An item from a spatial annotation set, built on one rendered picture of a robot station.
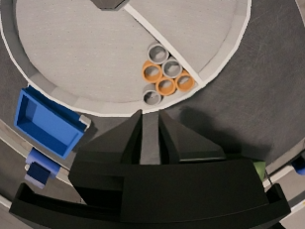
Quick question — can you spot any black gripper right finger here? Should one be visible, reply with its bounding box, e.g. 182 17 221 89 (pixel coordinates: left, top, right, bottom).
157 109 227 165

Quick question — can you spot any blue open tray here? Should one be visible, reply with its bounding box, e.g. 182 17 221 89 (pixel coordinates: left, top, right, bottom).
14 84 86 159

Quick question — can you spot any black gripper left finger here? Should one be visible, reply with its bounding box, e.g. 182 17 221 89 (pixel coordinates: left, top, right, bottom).
73 109 143 165

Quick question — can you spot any white round turntable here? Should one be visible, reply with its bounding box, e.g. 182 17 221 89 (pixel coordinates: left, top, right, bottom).
0 0 252 117

